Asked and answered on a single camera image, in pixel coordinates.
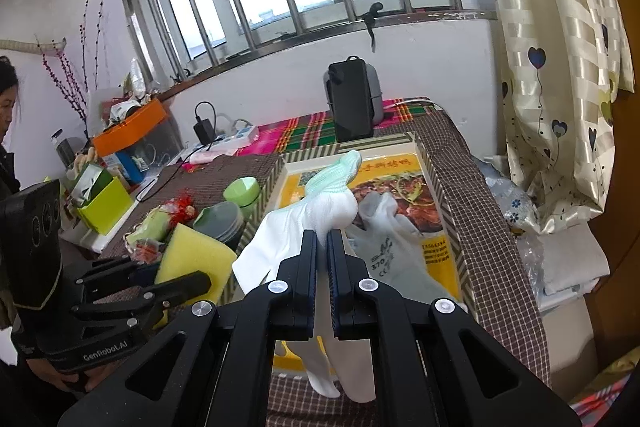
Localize person's left hand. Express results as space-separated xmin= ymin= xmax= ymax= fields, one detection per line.
xmin=25 ymin=352 xmax=88 ymax=393

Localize white power strip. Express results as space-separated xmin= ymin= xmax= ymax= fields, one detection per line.
xmin=197 ymin=122 xmax=261 ymax=155

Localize person's dark jacket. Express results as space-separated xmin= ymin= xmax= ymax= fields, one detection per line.
xmin=0 ymin=142 xmax=22 ymax=208

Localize thin green-faced yellow sponge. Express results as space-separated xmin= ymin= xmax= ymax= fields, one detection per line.
xmin=154 ymin=224 xmax=238 ymax=308

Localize clear jar with dark contents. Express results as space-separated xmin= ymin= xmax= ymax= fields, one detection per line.
xmin=192 ymin=202 xmax=246 ymax=253

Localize colourful striped fabric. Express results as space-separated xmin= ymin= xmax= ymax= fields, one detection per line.
xmin=570 ymin=347 xmax=640 ymax=427

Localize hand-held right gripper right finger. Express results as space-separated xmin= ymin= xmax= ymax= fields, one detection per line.
xmin=326 ymin=229 xmax=583 ymax=427

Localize blue carton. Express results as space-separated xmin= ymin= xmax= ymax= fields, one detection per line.
xmin=107 ymin=151 xmax=148 ymax=185

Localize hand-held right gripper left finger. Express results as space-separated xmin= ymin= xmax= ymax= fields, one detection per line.
xmin=57 ymin=229 xmax=321 ymax=427

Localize clear glass jar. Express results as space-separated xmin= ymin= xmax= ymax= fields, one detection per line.
xmin=54 ymin=130 xmax=85 ymax=168

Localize grey fan heater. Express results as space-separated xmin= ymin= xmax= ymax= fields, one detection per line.
xmin=324 ymin=59 xmax=385 ymax=128

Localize light green lidded cup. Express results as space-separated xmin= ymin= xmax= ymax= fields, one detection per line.
xmin=222 ymin=177 xmax=261 ymax=220

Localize folded white fabric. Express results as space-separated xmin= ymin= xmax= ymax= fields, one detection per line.
xmin=517 ymin=232 xmax=611 ymax=308

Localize wooden wardrobe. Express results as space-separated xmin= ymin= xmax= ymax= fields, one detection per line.
xmin=585 ymin=0 xmax=640 ymax=368

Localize pink packet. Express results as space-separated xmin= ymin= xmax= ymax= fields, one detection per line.
xmin=187 ymin=149 xmax=236 ymax=166

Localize lime green open box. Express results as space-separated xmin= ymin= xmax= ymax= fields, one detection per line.
xmin=70 ymin=164 xmax=135 ymax=236

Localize colourful plaid cloth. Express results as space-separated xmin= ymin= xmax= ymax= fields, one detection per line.
xmin=235 ymin=99 xmax=441 ymax=158

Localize yellow box with striped rim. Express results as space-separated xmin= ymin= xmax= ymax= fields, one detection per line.
xmin=220 ymin=132 xmax=476 ymax=380

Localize black charger with cable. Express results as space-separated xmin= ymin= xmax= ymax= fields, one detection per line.
xmin=194 ymin=102 xmax=219 ymax=146

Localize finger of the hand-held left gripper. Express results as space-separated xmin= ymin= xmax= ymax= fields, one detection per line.
xmin=70 ymin=271 xmax=211 ymax=321
xmin=75 ymin=257 xmax=163 ymax=294

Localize white cotton glove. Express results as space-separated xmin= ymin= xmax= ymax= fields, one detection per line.
xmin=232 ymin=150 xmax=378 ymax=404

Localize grey work glove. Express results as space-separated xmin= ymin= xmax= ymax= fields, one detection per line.
xmin=345 ymin=192 xmax=463 ymax=308

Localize pile of assorted packets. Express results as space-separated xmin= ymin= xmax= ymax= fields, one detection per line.
xmin=97 ymin=57 xmax=166 ymax=122

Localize red blossom branches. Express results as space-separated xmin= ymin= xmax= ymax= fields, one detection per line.
xmin=37 ymin=0 xmax=108 ymax=132

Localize cream curtain with heart print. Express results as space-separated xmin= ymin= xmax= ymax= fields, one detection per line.
xmin=470 ymin=0 xmax=636 ymax=223

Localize white flexible hose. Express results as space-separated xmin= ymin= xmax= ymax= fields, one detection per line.
xmin=0 ymin=38 xmax=67 ymax=56

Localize clear bin with orange lid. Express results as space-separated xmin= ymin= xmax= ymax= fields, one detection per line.
xmin=91 ymin=98 xmax=183 ymax=172

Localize clear plastic bag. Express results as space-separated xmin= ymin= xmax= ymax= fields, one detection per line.
xmin=475 ymin=154 xmax=542 ymax=234

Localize red tassel ornament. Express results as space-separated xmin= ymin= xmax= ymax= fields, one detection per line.
xmin=132 ymin=192 xmax=198 ymax=260

